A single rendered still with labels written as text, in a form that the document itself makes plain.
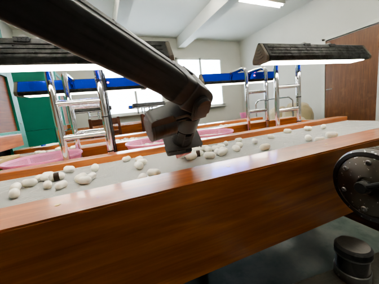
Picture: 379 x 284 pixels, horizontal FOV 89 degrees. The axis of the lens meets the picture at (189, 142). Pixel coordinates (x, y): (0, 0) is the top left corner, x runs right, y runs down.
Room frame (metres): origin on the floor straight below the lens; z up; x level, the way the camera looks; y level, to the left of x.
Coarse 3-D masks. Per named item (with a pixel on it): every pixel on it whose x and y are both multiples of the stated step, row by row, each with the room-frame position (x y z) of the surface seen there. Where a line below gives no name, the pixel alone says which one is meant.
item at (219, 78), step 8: (256, 72) 1.45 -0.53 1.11; (272, 72) 1.49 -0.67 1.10; (200, 80) 1.29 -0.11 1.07; (208, 80) 1.29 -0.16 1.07; (216, 80) 1.30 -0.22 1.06; (224, 80) 1.32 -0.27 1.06; (232, 80) 1.34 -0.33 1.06; (240, 80) 1.36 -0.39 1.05; (248, 80) 1.38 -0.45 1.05; (256, 80) 1.41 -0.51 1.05; (272, 80) 1.46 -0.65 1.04
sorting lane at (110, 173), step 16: (320, 128) 0.90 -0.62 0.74; (336, 128) 0.86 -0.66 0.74; (352, 128) 0.82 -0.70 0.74; (368, 128) 0.78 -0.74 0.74; (256, 144) 0.70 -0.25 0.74; (272, 144) 0.67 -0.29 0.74; (288, 144) 0.65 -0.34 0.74; (160, 160) 0.62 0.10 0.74; (176, 160) 0.59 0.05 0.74; (192, 160) 0.57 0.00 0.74; (208, 160) 0.55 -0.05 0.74; (224, 160) 0.54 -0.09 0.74; (32, 176) 0.58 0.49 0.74; (96, 176) 0.51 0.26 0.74; (112, 176) 0.49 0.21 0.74; (128, 176) 0.48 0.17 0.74; (0, 192) 0.46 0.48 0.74; (32, 192) 0.44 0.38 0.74; (48, 192) 0.42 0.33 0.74; (64, 192) 0.41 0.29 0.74
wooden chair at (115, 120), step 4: (88, 120) 2.75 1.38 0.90; (92, 120) 2.78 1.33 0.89; (96, 120) 2.79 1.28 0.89; (100, 120) 2.81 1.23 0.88; (112, 120) 2.86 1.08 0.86; (116, 120) 2.88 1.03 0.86; (92, 124) 2.77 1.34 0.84; (96, 124) 2.79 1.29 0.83; (100, 124) 2.81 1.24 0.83; (120, 124) 2.88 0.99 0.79; (92, 128) 2.77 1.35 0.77; (120, 128) 2.88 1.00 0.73; (116, 132) 2.87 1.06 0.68; (120, 132) 2.88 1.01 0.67
